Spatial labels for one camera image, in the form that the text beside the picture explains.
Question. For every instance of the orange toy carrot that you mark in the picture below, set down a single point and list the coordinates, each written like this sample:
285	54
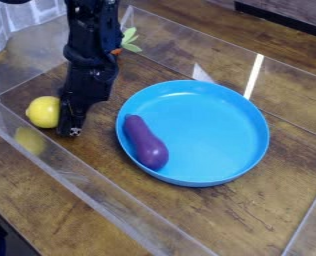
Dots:
130	36

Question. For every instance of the purple toy eggplant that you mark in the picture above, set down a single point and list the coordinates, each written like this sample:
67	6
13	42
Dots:
150	150

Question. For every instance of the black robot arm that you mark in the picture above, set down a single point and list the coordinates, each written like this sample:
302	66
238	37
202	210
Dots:
94	38

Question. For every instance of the blue round plastic tray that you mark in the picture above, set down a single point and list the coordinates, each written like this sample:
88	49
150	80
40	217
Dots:
213	129

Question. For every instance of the white grid curtain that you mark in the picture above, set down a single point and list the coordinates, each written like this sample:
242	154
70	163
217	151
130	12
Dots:
24	13

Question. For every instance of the clear acrylic enclosure wall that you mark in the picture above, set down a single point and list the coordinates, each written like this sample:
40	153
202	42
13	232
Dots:
74	194

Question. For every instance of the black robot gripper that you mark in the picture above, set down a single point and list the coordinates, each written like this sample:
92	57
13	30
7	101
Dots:
87	86

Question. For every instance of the yellow toy lemon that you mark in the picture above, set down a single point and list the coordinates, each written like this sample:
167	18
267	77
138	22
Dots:
43	112

